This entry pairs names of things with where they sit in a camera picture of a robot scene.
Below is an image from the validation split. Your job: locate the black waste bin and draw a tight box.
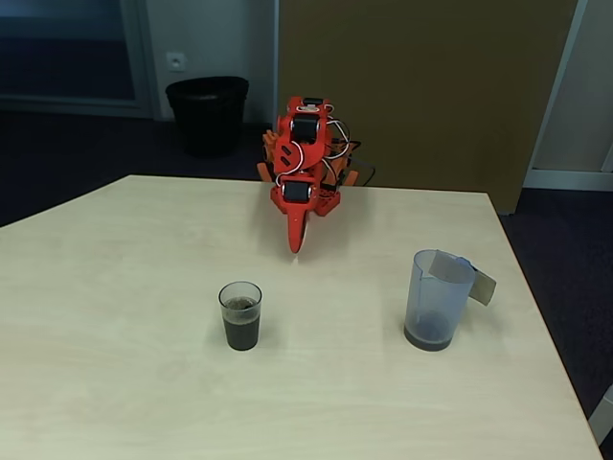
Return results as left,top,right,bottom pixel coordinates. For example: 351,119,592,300
165,76,250,158

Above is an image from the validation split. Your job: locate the grey window frame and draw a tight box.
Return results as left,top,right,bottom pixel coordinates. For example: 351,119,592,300
0,0,159,120

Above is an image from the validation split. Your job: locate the white grey furniture edge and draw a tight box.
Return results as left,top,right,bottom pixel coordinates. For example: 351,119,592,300
587,382,613,447

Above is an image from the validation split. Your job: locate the black cable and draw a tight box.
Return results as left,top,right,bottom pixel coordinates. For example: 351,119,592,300
347,141,377,187

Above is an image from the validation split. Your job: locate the white door frame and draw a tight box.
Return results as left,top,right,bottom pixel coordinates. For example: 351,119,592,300
521,0,613,193

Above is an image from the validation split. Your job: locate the clear plastic cup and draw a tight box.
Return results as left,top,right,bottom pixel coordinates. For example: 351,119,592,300
218,281,263,353

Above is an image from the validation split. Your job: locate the translucent jug with cardboard handle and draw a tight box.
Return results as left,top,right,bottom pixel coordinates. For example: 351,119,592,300
403,247,498,354

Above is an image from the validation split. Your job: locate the brown pinboard with white frame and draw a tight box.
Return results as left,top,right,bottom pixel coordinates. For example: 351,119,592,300
272,0,579,215

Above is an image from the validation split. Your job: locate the orange table clamp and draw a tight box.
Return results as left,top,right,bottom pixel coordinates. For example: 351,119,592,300
256,129,288,184
329,152,360,188

